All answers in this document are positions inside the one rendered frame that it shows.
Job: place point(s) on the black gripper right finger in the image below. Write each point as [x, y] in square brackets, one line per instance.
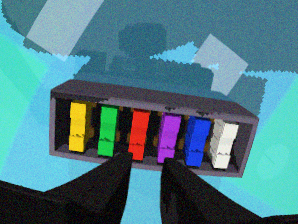
[185, 198]

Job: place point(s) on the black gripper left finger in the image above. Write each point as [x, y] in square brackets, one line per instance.
[97, 197]

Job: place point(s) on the purple fuse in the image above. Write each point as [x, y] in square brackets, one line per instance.
[168, 133]

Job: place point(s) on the green fuse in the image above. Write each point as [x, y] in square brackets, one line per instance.
[108, 128]

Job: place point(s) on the grey fuse block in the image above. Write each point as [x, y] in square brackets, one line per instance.
[214, 138]

